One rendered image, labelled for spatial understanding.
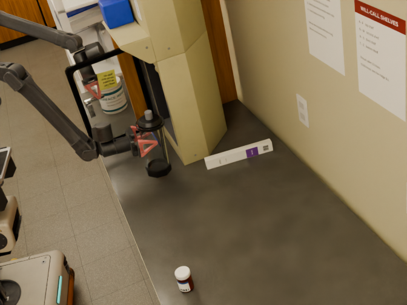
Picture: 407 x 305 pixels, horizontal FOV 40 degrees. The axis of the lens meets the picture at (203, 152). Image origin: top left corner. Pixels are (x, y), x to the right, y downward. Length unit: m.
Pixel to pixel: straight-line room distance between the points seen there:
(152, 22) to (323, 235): 0.93
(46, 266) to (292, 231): 1.61
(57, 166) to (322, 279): 3.05
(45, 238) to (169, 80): 1.94
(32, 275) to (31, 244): 0.70
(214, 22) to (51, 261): 1.53
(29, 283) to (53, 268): 0.14
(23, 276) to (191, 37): 1.63
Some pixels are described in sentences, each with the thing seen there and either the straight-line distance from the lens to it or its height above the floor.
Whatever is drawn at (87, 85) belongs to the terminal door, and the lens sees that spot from 2.35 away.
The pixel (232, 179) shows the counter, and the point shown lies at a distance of 2.16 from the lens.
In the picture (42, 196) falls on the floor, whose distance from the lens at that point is 4.19.
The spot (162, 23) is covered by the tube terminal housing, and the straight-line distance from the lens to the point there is 2.04.
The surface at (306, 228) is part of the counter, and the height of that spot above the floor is 0.94.
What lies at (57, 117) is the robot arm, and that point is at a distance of 2.10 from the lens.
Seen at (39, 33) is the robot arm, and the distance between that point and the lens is 2.47.
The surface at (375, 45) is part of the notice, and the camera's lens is 1.53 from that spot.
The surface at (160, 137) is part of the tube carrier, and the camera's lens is 2.11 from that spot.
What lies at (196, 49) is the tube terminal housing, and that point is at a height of 1.38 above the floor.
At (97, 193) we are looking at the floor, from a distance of 3.99.
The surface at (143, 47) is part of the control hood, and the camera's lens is 2.04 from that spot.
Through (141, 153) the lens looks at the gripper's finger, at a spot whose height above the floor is 1.13.
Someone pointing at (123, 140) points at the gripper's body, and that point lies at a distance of 2.11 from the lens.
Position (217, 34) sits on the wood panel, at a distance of 2.53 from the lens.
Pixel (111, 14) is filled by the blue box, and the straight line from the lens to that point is 2.19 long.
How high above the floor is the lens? 2.22
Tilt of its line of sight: 33 degrees down
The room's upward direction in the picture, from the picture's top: 14 degrees counter-clockwise
